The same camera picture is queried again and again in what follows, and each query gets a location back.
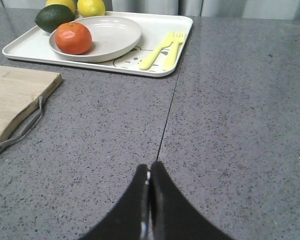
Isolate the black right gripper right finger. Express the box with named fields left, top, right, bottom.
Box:
left=150, top=161, right=231, bottom=240

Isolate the green lime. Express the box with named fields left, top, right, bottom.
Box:
left=34, top=4, right=75, bottom=33

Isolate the metal cutting board handle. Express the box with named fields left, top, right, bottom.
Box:
left=0, top=95, right=46, bottom=154

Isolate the yellow plastic knife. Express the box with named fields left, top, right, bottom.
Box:
left=138, top=31, right=174, bottom=70

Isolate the white bear-print tray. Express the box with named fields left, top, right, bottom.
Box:
left=2, top=11, right=193, bottom=77

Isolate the wooden cutting board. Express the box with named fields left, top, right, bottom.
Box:
left=0, top=65, right=63, bottom=143

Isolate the yellow plastic fork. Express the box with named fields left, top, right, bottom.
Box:
left=162, top=31, right=186, bottom=71

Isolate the grey curtain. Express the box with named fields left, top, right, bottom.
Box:
left=0, top=0, right=300, bottom=21

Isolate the yellow lemon right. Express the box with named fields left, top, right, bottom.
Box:
left=77, top=0, right=106, bottom=18

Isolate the beige round plate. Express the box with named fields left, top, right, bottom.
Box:
left=49, top=16, right=142, bottom=63

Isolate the yellow lemon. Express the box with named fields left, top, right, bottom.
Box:
left=45, top=0, right=76, bottom=13
left=77, top=0, right=106, bottom=18

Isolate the orange mandarin fruit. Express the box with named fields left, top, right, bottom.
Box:
left=54, top=22, right=93, bottom=55

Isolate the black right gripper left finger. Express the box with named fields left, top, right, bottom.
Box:
left=81, top=164, right=149, bottom=240

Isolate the yellow lemon left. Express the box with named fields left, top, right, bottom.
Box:
left=45, top=0, right=76, bottom=13

